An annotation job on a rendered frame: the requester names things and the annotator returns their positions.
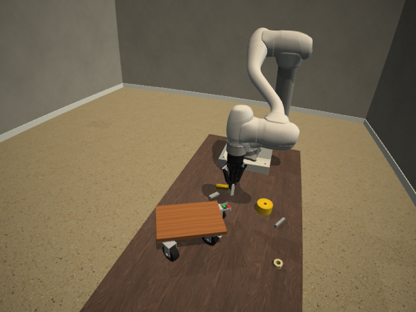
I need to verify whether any wooden dolly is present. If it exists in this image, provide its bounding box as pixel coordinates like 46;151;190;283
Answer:
156;201;231;261

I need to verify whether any yellow rectangular bar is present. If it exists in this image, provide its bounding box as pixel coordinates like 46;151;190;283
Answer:
216;184;229;190

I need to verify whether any yellow disc with center hole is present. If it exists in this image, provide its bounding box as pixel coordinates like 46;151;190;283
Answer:
256;198;273;216

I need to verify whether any light grey flat bar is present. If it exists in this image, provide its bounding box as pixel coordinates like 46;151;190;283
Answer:
274;218;285;228

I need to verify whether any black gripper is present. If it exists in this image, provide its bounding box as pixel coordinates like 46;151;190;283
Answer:
221;153;247;196

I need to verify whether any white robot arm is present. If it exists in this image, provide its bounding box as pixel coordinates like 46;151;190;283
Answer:
226;28;313;162

